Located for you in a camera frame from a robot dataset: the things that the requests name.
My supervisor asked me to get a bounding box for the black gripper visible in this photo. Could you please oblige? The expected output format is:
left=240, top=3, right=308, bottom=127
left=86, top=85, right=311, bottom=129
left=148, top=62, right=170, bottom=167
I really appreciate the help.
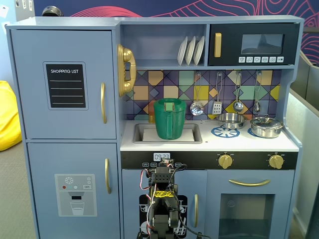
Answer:
left=156, top=162, right=175, bottom=172

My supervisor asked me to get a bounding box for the gold curved fridge door handle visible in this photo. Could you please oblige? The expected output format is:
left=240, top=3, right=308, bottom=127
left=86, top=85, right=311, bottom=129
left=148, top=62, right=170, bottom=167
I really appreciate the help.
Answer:
left=100, top=82, right=108, bottom=124

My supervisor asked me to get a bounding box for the blue fridge door with list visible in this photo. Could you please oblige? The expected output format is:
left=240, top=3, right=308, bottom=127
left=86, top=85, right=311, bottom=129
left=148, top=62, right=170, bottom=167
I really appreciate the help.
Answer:
left=10, top=29, right=117, bottom=140

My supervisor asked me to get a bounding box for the blue dishwasher cabinet door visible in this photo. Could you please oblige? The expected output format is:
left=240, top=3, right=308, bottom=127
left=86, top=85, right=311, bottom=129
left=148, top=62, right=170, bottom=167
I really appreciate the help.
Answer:
left=121, top=169, right=208, bottom=239

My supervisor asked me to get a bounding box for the blue oven door with window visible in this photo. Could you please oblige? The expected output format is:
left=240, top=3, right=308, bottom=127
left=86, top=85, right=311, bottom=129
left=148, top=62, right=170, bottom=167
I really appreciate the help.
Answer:
left=206, top=170, right=296, bottom=239

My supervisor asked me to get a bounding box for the blue freezer door with dispenser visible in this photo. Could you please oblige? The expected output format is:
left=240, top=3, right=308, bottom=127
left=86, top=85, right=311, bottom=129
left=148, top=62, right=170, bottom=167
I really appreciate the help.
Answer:
left=26, top=142, right=122, bottom=239

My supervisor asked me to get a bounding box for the black toy microwave door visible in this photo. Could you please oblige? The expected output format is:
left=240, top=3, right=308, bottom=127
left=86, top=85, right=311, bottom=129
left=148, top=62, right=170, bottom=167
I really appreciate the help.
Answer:
left=208, top=22, right=300, bottom=66

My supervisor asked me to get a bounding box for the grey metal cabinet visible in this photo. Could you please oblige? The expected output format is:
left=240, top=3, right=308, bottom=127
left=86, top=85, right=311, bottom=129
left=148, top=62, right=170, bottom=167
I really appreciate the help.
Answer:
left=14, top=0, right=34, bottom=22

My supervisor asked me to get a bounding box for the grey toy sink basin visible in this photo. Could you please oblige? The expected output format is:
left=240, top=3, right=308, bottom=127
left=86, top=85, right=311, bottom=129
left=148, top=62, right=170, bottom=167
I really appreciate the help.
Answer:
left=132, top=122, right=203, bottom=144

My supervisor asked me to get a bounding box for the green plastic pitcher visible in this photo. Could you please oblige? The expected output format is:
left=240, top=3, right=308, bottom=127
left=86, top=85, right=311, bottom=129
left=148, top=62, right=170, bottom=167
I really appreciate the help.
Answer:
left=153, top=98, right=187, bottom=140

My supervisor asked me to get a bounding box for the gold stove knob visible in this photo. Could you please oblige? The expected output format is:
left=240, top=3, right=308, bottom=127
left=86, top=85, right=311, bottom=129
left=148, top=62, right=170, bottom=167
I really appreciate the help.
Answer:
left=218, top=153, right=234, bottom=170
left=268, top=153, right=285, bottom=170

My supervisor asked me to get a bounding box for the steel slotted skimmer spoon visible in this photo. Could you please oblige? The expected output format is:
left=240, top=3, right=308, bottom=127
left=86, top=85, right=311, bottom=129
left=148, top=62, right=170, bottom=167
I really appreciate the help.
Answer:
left=189, top=72, right=204, bottom=117

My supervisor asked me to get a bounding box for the steel slotted spatula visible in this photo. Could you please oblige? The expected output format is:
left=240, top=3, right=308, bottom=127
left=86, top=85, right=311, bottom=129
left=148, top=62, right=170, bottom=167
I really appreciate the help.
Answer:
left=212, top=72, right=223, bottom=116

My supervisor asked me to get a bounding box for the steel toy frying pan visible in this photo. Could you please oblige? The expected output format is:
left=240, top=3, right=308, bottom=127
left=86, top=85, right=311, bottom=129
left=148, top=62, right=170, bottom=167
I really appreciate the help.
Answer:
left=201, top=113, right=248, bottom=130

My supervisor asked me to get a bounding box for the steel toy ladle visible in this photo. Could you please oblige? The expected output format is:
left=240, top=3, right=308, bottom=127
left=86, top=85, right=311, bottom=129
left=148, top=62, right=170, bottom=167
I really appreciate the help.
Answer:
left=232, top=71, right=244, bottom=113

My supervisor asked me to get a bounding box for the steel toy pot with lid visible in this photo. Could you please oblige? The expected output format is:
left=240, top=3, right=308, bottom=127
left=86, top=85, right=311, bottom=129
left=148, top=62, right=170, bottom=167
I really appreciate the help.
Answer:
left=250, top=114, right=284, bottom=138

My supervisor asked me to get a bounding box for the steel toy whisk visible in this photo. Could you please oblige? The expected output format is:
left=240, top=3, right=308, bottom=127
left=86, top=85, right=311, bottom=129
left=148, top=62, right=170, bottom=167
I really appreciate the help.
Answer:
left=253, top=71, right=263, bottom=113

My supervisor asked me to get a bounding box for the gold toy telephone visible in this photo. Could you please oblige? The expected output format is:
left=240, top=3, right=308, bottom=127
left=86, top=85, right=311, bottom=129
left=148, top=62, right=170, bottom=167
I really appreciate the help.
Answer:
left=117, top=44, right=137, bottom=98

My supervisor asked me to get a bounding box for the white toy plate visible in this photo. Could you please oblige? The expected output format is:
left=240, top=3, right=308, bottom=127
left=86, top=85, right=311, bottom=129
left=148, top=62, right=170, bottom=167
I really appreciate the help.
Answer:
left=185, top=36, right=196, bottom=66
left=177, top=36, right=188, bottom=66
left=193, top=35, right=205, bottom=66

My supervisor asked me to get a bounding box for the blue toy kitchen body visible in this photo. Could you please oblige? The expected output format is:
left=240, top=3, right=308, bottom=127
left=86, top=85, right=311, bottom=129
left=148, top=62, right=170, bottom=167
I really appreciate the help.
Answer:
left=5, top=15, right=305, bottom=239

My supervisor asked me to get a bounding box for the grey partition panel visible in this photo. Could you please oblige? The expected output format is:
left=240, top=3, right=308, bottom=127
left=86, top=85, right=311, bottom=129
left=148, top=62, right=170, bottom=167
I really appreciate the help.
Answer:
left=286, top=49, right=319, bottom=239

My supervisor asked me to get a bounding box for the yellow bean bag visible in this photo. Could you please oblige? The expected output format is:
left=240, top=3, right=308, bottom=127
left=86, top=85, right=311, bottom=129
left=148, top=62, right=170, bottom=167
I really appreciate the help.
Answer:
left=0, top=80, right=22, bottom=152

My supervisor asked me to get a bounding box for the black camera cable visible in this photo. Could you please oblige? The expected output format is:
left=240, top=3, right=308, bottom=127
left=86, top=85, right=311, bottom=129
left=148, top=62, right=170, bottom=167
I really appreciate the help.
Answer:
left=171, top=163, right=212, bottom=239

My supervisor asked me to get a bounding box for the gold dishwasher door handle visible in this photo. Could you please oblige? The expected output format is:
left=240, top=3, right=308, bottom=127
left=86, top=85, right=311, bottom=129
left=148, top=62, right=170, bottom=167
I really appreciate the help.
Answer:
left=193, top=193, right=199, bottom=228

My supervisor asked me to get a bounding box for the gold curved freezer door handle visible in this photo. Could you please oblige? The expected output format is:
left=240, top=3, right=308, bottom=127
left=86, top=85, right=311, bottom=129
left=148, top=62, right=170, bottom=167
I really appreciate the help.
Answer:
left=104, top=158, right=112, bottom=195

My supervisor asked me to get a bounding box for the gold oven door handle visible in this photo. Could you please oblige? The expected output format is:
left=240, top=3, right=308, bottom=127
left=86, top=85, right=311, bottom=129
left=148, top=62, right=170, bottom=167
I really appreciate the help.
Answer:
left=228, top=178, right=271, bottom=187

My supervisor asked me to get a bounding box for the gold microwave door handle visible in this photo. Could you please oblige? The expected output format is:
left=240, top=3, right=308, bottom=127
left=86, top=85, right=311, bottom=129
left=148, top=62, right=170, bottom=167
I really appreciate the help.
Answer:
left=214, top=32, right=222, bottom=58

